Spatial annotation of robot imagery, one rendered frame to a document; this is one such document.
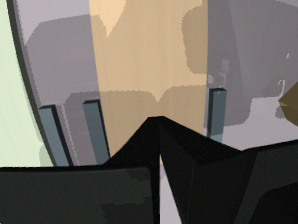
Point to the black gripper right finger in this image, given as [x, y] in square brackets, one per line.
[213, 183]

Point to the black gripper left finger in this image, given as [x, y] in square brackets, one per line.
[124, 190]

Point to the tan cube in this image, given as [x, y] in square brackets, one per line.
[289, 104]

